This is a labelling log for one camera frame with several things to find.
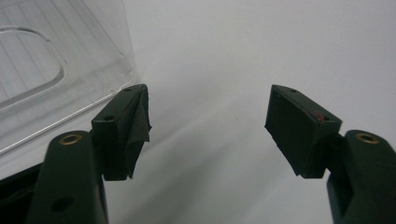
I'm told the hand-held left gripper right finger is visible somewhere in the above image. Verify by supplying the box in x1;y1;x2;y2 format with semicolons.
264;83;343;179

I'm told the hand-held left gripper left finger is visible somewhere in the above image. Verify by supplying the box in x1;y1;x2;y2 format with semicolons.
91;83;152;182

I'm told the clear plastic tray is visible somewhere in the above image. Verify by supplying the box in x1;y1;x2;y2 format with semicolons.
0;0;139;157

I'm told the white table cover board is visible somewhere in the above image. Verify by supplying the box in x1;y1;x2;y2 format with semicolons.
0;0;396;224

